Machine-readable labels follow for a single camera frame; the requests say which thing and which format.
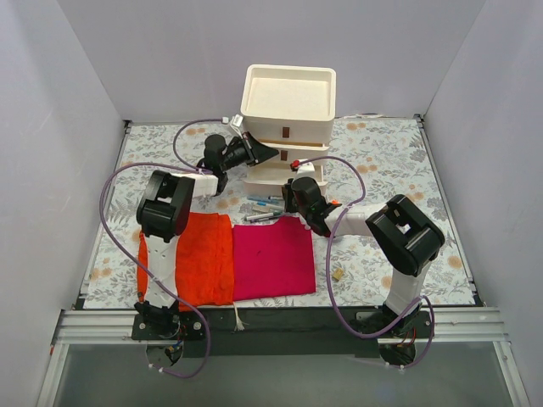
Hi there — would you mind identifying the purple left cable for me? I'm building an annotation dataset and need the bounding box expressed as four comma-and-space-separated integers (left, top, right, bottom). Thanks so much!
99, 117, 232, 379

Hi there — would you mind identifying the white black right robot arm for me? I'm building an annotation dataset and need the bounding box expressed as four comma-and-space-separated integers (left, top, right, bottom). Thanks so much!
282, 176, 445, 339

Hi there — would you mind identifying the white drawer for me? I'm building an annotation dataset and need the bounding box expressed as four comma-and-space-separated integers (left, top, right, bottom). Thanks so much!
259, 138, 329, 163
243, 116, 333, 144
243, 161, 328, 198

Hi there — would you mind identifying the white marker green cap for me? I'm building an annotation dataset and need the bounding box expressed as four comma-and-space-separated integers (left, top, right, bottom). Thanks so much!
245, 211, 283, 223

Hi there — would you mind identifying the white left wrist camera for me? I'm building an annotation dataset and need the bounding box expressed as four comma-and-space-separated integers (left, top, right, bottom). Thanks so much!
228, 114, 244, 136

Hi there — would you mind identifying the white drawer cabinet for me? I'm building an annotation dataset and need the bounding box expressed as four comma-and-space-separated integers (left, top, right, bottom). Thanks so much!
240, 64, 336, 197

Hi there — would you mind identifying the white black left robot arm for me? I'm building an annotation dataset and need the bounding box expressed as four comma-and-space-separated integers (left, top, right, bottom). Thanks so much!
135, 132, 279, 339

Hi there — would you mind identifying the magenta cloth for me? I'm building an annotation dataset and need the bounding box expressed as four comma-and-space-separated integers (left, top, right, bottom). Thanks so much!
232, 216, 316, 301

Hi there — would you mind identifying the aluminium frame rail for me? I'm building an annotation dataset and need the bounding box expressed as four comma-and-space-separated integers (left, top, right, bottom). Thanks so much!
53, 307, 509, 344

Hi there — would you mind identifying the white bottom drawer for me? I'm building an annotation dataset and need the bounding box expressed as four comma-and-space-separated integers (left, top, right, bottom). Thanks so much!
243, 161, 328, 198

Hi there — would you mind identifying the orange cloth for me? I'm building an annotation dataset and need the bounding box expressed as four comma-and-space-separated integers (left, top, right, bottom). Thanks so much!
137, 212, 234, 311

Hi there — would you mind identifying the white top drawer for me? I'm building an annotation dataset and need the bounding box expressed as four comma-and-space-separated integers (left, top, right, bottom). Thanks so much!
243, 116, 333, 144

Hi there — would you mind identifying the white marker cyan cap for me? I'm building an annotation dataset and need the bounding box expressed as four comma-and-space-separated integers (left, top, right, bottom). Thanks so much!
253, 202, 284, 213

